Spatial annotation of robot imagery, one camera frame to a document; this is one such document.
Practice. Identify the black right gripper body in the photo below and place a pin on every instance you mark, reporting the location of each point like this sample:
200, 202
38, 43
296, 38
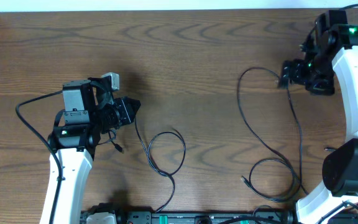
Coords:
314, 79

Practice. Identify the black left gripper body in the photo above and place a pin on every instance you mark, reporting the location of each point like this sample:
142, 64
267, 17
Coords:
118, 109

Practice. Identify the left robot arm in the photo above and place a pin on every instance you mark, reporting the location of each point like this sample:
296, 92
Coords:
90, 111

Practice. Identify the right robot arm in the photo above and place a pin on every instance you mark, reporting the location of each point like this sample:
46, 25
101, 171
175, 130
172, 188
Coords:
331, 52

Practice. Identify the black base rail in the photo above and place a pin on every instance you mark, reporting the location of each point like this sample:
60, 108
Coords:
108, 213

